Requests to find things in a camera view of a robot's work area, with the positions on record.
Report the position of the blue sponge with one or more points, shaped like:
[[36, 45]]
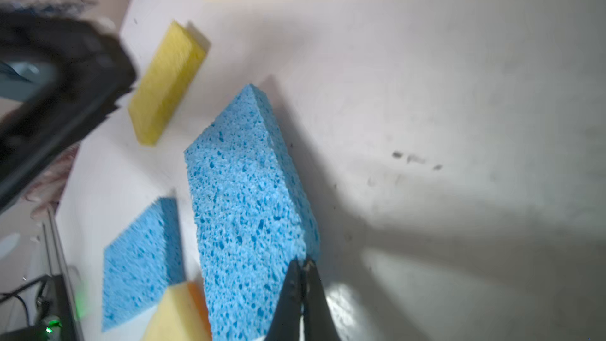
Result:
[[252, 215], [141, 263]]

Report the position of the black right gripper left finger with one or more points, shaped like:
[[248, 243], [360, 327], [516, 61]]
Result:
[[285, 325]]

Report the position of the yellow sponge far left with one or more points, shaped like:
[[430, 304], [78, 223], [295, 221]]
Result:
[[167, 79]]

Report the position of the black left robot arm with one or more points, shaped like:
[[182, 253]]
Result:
[[90, 72]]

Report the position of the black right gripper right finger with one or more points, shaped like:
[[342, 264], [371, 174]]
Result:
[[318, 322]]

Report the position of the pale yellow sponge centre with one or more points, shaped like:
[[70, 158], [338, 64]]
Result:
[[181, 315]]

